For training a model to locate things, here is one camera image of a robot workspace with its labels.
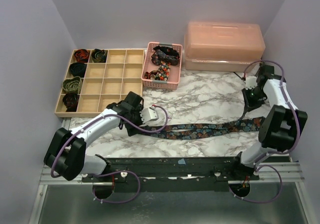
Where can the olive green rolled tie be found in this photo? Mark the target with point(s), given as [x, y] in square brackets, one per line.
[72, 85]

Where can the green dark rolled tie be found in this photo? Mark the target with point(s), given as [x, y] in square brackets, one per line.
[99, 55]

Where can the wooden compartment tray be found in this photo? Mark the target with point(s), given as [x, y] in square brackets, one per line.
[105, 83]

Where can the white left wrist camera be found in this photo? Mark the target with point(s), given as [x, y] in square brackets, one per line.
[149, 115]

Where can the pink plastic basket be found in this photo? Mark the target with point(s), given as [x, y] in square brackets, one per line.
[175, 72]

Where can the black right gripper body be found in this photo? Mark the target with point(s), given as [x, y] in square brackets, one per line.
[250, 102]

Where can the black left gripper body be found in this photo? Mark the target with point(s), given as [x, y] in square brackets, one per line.
[136, 118]

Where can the dark floral tie in basket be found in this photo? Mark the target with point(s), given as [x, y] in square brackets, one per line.
[165, 54]

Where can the navy rolled tie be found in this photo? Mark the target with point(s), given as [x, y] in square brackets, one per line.
[78, 69]

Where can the red black rolled tie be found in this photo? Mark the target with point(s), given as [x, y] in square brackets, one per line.
[81, 55]

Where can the pink translucent storage box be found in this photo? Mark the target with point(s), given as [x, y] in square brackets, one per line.
[222, 46]

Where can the navy floral tie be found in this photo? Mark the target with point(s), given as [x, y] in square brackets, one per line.
[195, 131]

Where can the dark red rolled tie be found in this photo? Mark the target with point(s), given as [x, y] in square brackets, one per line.
[71, 100]

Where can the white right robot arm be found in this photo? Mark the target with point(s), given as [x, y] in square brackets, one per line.
[280, 132]

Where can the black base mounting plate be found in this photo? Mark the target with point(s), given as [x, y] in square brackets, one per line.
[177, 174]

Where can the colourful patterned tie in basket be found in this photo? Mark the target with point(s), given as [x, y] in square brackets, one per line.
[161, 74]

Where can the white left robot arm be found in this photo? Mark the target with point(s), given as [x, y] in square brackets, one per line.
[66, 155]

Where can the aluminium rail frame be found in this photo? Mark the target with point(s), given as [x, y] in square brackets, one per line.
[294, 197]

